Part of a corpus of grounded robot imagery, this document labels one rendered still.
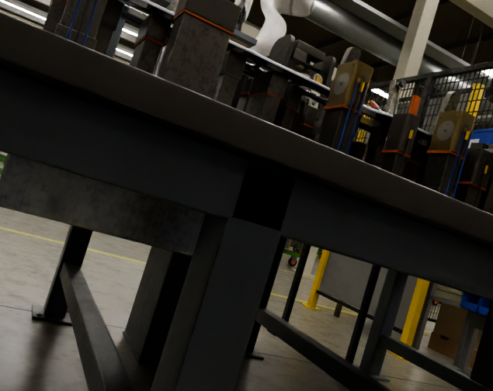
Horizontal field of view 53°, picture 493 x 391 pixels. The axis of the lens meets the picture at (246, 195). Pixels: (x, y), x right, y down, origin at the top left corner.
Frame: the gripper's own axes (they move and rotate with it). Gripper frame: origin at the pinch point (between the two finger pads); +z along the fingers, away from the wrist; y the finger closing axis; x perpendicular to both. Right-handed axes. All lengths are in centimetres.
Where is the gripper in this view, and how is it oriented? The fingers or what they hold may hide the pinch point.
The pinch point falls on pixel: (235, 31)
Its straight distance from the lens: 174.8
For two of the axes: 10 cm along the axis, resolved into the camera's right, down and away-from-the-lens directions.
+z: -2.9, 9.5, -0.4
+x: 9.6, 2.9, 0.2
